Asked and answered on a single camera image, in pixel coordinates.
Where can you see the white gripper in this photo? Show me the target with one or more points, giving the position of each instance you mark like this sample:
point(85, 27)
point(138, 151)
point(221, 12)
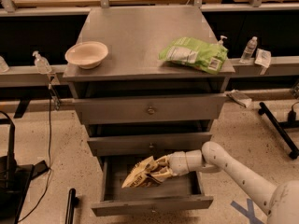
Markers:
point(178, 163)

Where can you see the brown chip bag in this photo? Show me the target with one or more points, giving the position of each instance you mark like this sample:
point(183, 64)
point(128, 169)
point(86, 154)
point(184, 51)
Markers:
point(140, 177)

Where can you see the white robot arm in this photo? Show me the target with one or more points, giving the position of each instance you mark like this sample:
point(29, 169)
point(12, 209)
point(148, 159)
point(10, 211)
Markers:
point(280, 203)

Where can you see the middle grey drawer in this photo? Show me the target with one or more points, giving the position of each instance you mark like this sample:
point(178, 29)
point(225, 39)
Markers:
point(146, 144)

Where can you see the bottom grey open drawer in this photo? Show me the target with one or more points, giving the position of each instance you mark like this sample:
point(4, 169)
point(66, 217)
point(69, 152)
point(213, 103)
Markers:
point(175, 194)

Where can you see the grey metal drawer cabinet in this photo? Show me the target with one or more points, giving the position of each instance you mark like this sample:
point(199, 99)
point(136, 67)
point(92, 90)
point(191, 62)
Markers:
point(134, 37)

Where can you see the top grey drawer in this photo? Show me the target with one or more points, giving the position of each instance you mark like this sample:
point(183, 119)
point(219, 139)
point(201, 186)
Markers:
point(149, 108)

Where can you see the green chip bag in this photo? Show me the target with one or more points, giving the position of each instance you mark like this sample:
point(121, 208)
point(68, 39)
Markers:
point(195, 53)

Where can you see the black bar on floor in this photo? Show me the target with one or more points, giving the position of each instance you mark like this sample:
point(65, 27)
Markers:
point(72, 203)

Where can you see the grey cloth on ledge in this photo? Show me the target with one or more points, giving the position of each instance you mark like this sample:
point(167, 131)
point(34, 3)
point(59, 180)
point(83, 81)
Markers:
point(239, 97)

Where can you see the black stand base right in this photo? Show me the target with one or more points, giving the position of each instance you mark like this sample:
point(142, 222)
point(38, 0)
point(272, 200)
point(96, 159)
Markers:
point(281, 127)

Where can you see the beige paper bowl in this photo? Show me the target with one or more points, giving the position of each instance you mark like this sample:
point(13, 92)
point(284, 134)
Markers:
point(87, 55)

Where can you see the sanitizer pump bottle behind cabinet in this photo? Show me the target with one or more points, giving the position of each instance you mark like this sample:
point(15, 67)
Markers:
point(222, 38)

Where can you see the black equipment base left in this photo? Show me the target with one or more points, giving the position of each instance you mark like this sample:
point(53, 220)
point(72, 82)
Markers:
point(14, 179)

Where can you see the clear water bottle right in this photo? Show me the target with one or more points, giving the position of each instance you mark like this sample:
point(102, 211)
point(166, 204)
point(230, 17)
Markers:
point(248, 50)

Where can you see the white paper packet on ledge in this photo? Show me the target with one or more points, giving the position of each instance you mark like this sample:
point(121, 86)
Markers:
point(263, 58)

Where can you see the clear sanitizer pump bottle left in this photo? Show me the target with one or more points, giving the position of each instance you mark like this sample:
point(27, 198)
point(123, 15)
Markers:
point(41, 63)

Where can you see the clear bottle far left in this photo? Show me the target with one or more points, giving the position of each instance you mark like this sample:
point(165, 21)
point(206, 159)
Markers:
point(3, 65)

